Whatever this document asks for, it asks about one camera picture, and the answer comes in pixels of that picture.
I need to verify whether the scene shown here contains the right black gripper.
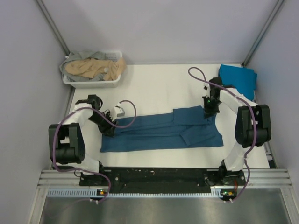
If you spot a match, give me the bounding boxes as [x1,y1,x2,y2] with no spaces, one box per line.
[202,95,222,119]

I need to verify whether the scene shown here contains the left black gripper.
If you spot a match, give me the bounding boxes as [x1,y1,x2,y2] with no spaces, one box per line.
[88,111,118,138]

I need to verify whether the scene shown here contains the dark blue t shirt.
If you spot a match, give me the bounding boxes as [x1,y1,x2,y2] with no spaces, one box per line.
[100,105,224,153]

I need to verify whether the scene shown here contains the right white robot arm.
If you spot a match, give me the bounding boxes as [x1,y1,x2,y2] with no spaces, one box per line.
[203,77,271,186]

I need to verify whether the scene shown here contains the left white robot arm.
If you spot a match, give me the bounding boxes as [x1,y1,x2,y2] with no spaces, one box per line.
[48,95,124,185]

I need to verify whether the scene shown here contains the folded bright blue t shirt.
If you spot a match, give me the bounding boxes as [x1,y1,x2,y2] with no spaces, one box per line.
[218,64,257,100]

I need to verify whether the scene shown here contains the beige t shirt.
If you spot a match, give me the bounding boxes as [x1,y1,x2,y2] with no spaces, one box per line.
[65,57,127,81]

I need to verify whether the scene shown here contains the white plastic basket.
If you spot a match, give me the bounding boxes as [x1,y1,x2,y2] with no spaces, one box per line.
[59,50,122,89]

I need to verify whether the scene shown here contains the grey t shirt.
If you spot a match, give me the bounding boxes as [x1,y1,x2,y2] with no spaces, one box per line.
[59,50,106,82]

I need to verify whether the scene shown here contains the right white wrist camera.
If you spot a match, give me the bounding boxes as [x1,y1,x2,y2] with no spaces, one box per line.
[204,83,209,91]

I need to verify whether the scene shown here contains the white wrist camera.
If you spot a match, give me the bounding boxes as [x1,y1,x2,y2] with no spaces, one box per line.
[204,83,209,91]
[110,102,125,121]

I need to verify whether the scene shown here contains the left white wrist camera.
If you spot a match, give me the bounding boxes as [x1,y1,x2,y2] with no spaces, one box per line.
[110,102,125,121]

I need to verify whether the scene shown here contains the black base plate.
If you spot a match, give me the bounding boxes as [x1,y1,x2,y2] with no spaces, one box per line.
[79,166,247,194]

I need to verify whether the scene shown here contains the light blue cable duct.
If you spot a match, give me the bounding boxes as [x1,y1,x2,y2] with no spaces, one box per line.
[47,188,235,198]

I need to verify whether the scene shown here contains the left aluminium frame post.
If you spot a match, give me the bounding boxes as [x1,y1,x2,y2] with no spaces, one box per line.
[35,0,70,55]

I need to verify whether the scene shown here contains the aluminium frame post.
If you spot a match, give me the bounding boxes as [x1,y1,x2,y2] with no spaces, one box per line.
[35,0,70,55]
[241,0,286,67]

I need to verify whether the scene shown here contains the right aluminium frame post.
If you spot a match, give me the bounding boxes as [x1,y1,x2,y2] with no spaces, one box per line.
[241,0,286,67]

